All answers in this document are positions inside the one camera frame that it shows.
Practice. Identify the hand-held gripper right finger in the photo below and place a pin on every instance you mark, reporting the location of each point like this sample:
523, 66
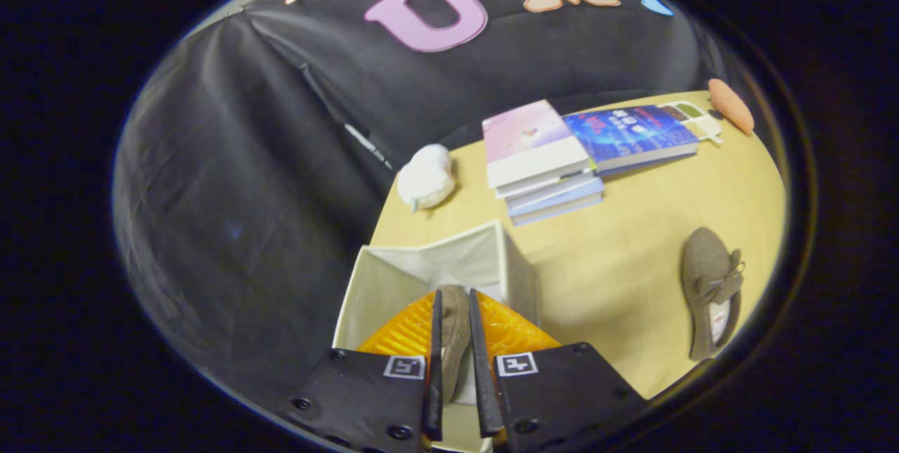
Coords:
484, 383

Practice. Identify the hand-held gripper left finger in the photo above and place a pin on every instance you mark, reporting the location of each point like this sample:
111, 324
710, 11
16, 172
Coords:
434, 383

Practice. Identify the brown fabric shoe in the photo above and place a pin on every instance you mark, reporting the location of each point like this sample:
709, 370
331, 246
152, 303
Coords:
702, 263
454, 326

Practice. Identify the white fabric storage box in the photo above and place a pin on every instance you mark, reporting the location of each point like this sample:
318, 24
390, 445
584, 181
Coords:
393, 277

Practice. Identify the pale blue book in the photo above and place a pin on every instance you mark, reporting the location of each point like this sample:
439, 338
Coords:
558, 211
555, 197

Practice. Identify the white plush toy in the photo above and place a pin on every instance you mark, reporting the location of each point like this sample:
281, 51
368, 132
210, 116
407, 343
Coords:
426, 175

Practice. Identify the thin white book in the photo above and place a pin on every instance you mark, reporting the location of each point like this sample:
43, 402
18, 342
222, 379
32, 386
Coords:
548, 184

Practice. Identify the pink cover book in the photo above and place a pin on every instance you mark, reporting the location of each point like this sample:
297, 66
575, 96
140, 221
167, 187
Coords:
527, 137

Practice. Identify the dark blue cover book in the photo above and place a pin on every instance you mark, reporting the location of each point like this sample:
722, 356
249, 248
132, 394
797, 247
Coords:
625, 133

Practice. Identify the black backdrop cloth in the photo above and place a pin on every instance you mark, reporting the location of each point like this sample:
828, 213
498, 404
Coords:
246, 158

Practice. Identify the white grain sample tray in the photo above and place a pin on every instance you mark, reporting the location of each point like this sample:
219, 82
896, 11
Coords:
695, 123

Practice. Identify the orange plush toy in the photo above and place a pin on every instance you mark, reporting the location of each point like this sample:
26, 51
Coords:
730, 105

